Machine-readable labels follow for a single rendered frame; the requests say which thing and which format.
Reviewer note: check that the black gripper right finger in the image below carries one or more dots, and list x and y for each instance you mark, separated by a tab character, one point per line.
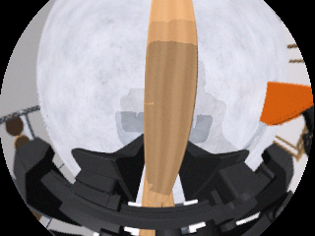
198	167

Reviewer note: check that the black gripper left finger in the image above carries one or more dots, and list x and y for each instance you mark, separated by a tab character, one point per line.
124	165

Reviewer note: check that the wooden headboard post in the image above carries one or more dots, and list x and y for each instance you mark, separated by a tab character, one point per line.
145	202

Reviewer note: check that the wooden rail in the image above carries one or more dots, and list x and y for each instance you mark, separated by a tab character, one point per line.
170	92

